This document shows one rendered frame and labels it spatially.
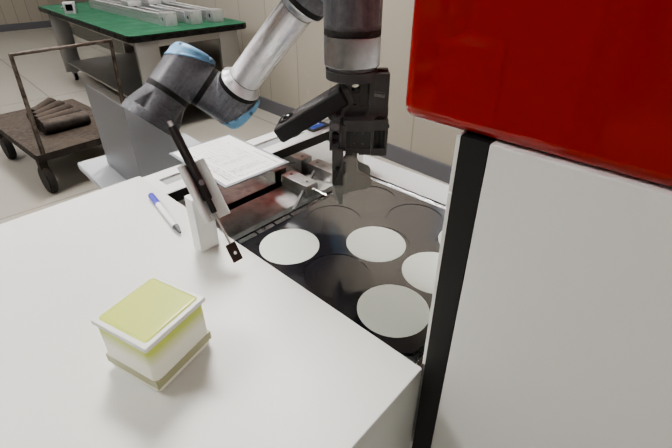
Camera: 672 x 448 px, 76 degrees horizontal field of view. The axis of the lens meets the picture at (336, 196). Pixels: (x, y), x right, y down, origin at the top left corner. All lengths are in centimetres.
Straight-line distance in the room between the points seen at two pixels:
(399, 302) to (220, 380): 28
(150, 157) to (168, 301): 65
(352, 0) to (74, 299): 49
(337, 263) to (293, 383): 28
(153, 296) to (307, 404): 18
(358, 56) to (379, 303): 34
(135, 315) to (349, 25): 40
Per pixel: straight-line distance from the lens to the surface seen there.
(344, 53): 56
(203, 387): 47
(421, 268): 69
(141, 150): 107
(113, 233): 72
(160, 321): 45
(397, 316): 61
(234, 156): 89
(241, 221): 84
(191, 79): 119
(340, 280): 66
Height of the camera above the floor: 133
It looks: 30 degrees down
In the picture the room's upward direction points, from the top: straight up
